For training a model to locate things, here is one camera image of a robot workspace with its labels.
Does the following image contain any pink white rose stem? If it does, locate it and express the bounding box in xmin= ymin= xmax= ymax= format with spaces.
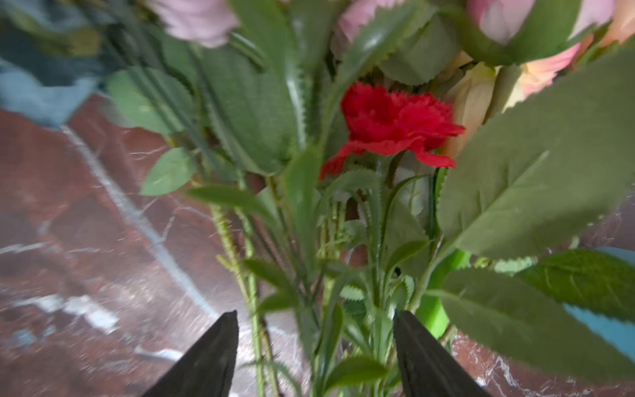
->
xmin=143 ymin=0 xmax=309 ymax=397

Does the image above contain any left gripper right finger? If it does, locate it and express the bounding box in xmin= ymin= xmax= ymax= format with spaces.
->
xmin=394 ymin=310 xmax=489 ymax=397

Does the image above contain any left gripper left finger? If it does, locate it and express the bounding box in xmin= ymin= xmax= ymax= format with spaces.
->
xmin=143 ymin=311 xmax=239 ymax=397

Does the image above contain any teal ceramic vase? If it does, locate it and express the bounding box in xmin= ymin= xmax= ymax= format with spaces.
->
xmin=565 ymin=246 xmax=635 ymax=361

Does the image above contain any blue hydrangea flower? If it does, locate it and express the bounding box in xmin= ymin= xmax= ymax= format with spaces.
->
xmin=1 ymin=1 xmax=117 ymax=127

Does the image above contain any pink rose bunch with leaves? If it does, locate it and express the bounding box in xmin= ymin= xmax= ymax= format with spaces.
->
xmin=326 ymin=0 xmax=635 ymax=383

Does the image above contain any red carnation stem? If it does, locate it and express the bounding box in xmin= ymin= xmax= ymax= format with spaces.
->
xmin=314 ymin=83 xmax=465 ymax=299

